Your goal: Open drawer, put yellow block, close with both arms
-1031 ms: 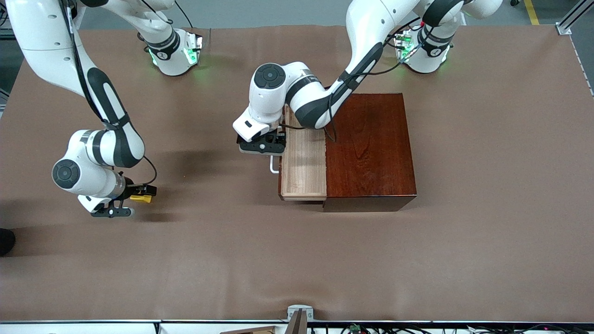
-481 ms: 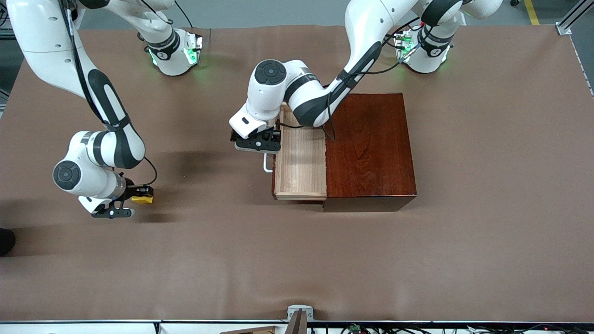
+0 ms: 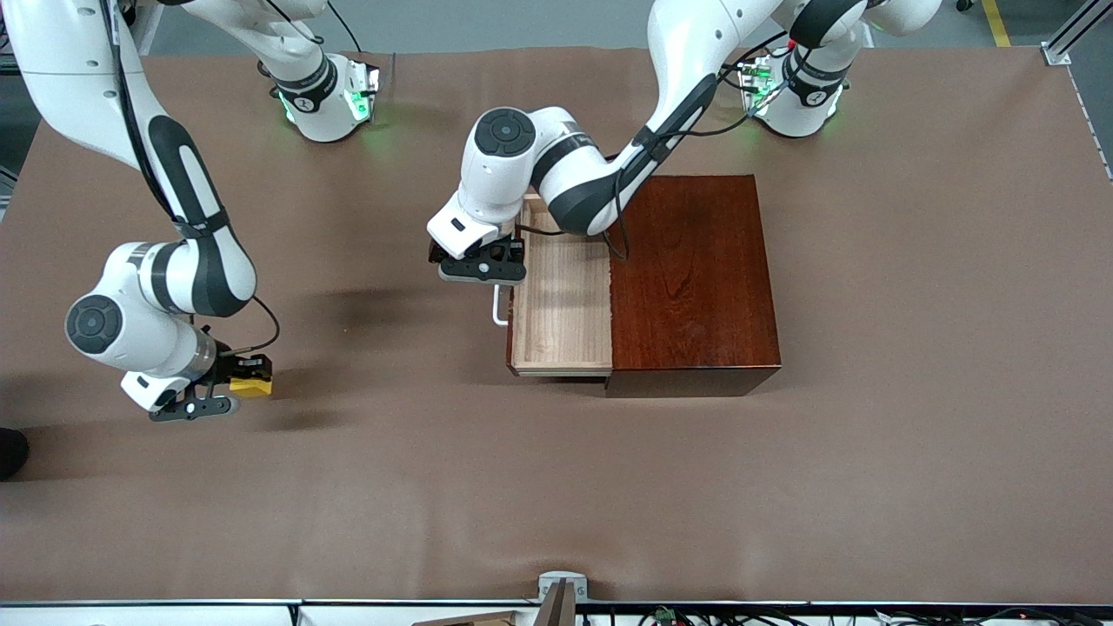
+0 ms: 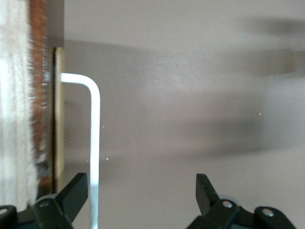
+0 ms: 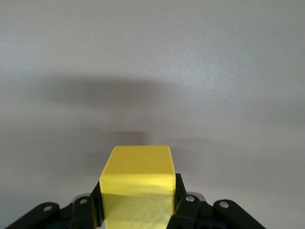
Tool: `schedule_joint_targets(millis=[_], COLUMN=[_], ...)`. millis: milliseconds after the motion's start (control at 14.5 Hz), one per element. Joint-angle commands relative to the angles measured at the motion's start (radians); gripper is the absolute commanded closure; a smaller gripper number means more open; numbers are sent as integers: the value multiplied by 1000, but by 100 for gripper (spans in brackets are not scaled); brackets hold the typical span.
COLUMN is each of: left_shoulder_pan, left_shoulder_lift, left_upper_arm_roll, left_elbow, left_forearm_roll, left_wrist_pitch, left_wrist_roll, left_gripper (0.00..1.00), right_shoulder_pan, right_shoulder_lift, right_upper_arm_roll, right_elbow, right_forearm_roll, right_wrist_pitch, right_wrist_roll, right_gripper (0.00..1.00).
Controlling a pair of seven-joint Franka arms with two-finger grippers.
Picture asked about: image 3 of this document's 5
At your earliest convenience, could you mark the light wood drawer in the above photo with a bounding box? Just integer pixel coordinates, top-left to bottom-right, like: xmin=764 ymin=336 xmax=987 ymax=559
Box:
xmin=493 ymin=193 xmax=614 ymax=379

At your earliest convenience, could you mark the dark brown wooden cabinet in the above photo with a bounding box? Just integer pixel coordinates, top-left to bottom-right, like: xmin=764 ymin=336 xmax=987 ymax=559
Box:
xmin=606 ymin=174 xmax=782 ymax=399

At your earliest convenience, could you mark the large table cover mat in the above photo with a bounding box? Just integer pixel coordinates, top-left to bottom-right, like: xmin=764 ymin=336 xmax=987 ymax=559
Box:
xmin=0 ymin=45 xmax=1113 ymax=605

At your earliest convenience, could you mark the black rounded object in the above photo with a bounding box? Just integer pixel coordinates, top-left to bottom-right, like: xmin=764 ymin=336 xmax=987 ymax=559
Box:
xmin=0 ymin=428 xmax=30 ymax=481

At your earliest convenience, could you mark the light brown board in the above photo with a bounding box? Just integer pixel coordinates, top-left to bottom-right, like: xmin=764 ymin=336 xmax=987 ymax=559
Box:
xmin=410 ymin=610 xmax=523 ymax=626

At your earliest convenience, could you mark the aluminium profile beam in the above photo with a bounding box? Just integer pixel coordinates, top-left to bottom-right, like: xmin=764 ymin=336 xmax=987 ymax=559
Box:
xmin=1042 ymin=0 xmax=1113 ymax=66

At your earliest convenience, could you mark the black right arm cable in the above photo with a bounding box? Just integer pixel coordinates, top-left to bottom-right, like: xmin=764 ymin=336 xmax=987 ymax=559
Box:
xmin=100 ymin=0 xmax=282 ymax=356

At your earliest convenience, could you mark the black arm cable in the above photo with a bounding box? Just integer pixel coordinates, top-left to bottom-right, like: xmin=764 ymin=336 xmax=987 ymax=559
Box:
xmin=517 ymin=30 xmax=836 ymax=262
xmin=100 ymin=0 xmax=282 ymax=356

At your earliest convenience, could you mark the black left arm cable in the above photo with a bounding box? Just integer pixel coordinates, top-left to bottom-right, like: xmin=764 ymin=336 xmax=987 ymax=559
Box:
xmin=517 ymin=30 xmax=836 ymax=262

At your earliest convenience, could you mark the grey metal camera mount bracket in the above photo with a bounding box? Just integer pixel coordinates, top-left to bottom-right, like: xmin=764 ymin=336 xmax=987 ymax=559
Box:
xmin=535 ymin=571 xmax=589 ymax=626

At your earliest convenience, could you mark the aluminium frame rack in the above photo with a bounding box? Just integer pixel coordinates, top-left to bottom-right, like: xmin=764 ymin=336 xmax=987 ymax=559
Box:
xmin=130 ymin=0 xmax=166 ymax=55

